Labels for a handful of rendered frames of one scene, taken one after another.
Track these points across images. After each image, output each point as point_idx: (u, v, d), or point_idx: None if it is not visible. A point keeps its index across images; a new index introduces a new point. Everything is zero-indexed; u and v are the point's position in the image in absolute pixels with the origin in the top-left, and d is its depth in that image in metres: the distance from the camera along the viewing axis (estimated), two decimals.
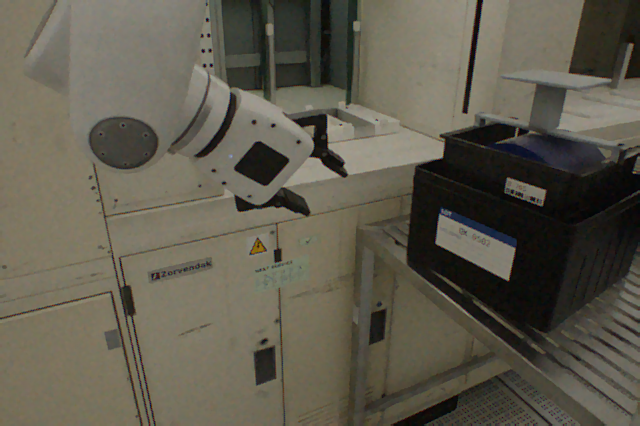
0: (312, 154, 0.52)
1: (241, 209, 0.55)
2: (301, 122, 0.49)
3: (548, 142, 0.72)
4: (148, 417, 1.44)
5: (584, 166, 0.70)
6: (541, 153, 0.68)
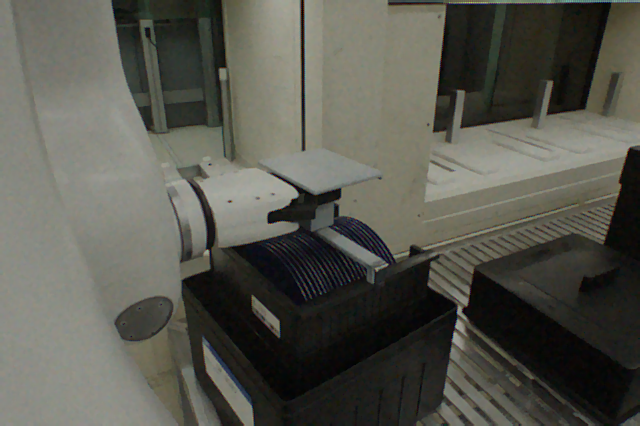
0: None
1: None
2: (288, 218, 0.49)
3: (320, 243, 0.58)
4: None
5: (357, 277, 0.56)
6: (296, 263, 0.54)
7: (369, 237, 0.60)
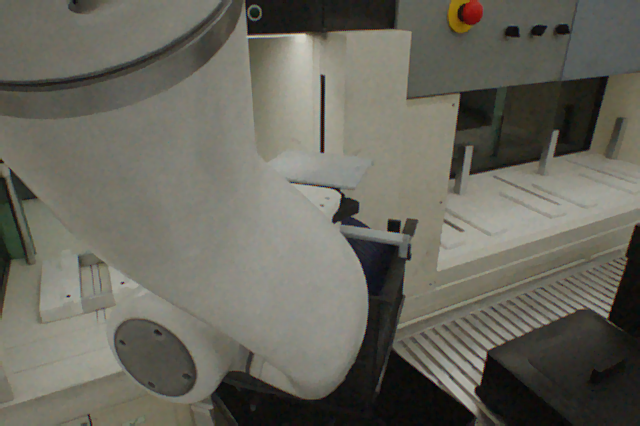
0: None
1: None
2: (337, 218, 0.49)
3: None
4: None
5: (369, 260, 0.60)
6: None
7: (352, 223, 0.64)
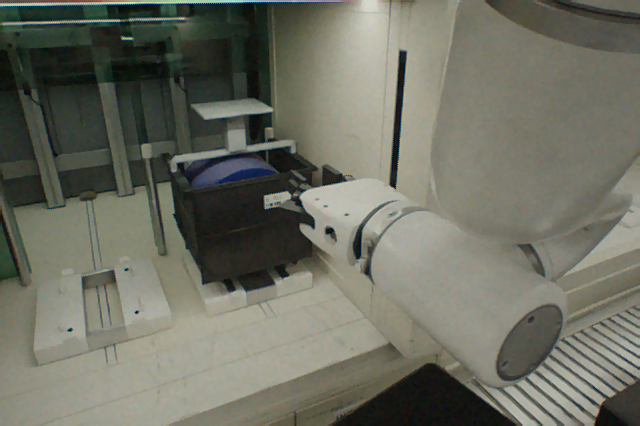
0: None
1: (284, 215, 0.50)
2: None
3: None
4: None
5: None
6: (261, 167, 0.82)
7: None
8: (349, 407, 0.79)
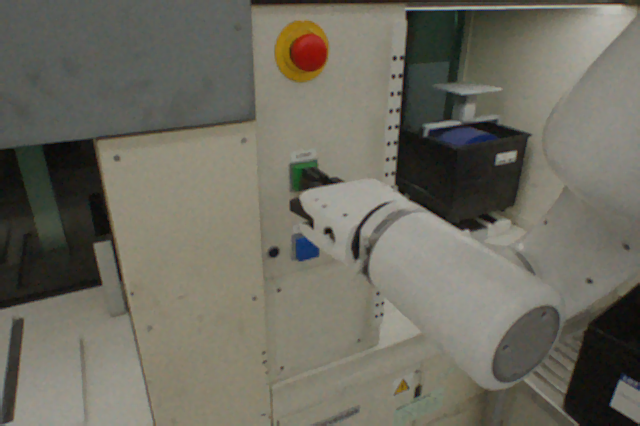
0: None
1: (294, 210, 0.51)
2: None
3: (466, 128, 1.09)
4: None
5: None
6: (487, 134, 1.06)
7: None
8: None
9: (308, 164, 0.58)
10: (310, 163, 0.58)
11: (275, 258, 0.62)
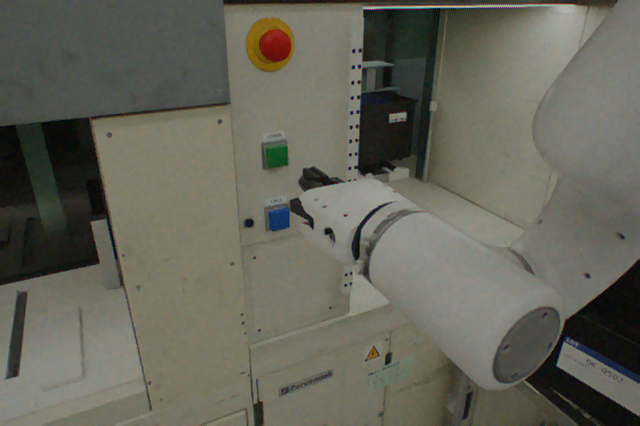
0: None
1: (294, 210, 0.51)
2: None
3: None
4: None
5: None
6: None
7: None
8: None
9: (279, 145, 0.66)
10: (281, 144, 0.66)
11: (250, 228, 0.70)
